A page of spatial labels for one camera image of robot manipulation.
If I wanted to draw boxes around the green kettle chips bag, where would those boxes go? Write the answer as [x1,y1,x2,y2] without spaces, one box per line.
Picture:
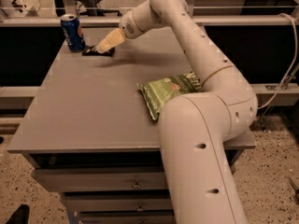
[137,72,203,121]

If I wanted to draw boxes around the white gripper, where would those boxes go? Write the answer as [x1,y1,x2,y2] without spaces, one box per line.
[95,9,149,53]

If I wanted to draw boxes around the grey metal railing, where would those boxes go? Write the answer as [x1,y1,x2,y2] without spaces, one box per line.
[0,0,299,28]

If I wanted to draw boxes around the white cable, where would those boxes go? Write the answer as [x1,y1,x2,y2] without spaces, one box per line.
[257,12,299,110]

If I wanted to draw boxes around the black rxbar chocolate bar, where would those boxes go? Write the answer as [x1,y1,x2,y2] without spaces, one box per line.
[82,46,115,57]

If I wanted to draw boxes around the black object on floor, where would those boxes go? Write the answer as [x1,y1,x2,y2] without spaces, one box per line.
[6,204,30,224]

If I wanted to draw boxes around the blue pepsi can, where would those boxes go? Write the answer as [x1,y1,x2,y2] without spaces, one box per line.
[61,14,85,52]

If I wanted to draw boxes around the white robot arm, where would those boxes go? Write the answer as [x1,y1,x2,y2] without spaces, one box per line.
[96,0,257,224]

